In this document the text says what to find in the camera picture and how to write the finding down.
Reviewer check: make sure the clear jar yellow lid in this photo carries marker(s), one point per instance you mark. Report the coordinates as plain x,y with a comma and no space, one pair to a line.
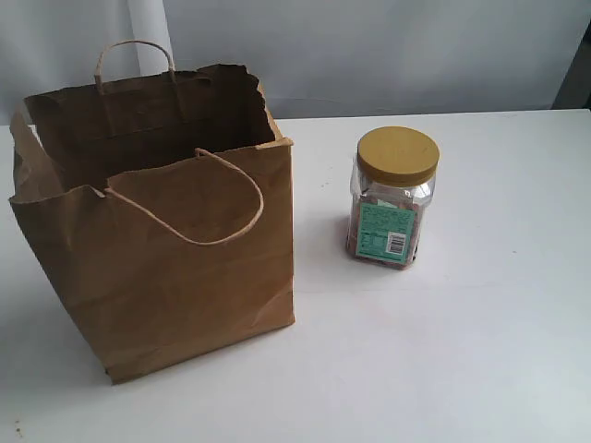
392,183

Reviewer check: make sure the brown paper bag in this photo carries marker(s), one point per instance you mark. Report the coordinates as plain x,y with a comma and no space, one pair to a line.
160,209

